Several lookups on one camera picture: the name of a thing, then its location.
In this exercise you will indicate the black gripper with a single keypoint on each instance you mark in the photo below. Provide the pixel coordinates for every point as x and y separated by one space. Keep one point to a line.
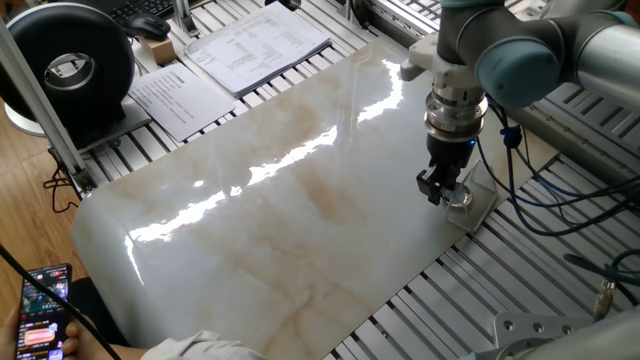
452 155

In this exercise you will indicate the black smartphone lit screen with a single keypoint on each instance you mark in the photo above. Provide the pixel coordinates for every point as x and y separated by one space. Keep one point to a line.
40 310

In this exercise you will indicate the person's bare right forearm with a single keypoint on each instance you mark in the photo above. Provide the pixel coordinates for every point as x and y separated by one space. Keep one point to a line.
130 352

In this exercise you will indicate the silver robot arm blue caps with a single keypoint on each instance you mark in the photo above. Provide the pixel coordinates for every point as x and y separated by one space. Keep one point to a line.
600 55

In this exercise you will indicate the person's right hand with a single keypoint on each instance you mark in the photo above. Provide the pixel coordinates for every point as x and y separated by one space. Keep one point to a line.
80 345

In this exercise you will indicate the person's left hand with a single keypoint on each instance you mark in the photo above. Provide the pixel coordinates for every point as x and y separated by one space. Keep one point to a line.
7 335

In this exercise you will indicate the silver wrist flange coupling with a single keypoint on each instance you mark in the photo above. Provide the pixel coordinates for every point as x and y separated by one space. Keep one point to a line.
455 115

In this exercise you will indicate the marble pattern board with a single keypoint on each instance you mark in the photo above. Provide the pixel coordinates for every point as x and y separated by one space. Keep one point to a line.
275 225

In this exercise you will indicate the printed paper stack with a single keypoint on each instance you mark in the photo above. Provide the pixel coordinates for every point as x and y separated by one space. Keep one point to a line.
255 45

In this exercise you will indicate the single printed paper sheet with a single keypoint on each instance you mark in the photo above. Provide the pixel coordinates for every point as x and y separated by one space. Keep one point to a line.
180 100

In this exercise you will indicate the white shirt of person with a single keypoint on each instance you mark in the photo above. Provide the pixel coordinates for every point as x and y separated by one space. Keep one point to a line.
200 347

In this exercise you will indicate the small aluminium upright stand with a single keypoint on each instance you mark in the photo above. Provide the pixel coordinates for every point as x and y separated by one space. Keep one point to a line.
185 20

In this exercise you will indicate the small cardboard box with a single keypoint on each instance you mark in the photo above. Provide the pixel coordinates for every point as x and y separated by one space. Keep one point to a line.
160 50

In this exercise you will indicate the black computer mouse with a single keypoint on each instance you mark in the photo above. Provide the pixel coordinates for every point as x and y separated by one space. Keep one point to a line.
147 26

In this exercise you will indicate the black keyboard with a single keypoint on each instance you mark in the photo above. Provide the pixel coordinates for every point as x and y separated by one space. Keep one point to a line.
140 7

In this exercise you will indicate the clear plastic corner bracket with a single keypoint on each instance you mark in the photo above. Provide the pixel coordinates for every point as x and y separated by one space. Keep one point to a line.
482 192

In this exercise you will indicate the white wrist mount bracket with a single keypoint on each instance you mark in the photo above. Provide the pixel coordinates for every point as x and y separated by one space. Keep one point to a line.
450 70

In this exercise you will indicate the grey aluminium table rail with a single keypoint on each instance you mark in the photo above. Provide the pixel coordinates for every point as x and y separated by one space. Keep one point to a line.
575 130

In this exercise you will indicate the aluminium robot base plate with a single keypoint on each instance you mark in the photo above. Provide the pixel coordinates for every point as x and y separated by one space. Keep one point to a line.
520 330

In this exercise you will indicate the aluminium frame post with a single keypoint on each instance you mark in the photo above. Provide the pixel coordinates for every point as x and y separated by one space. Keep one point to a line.
35 100

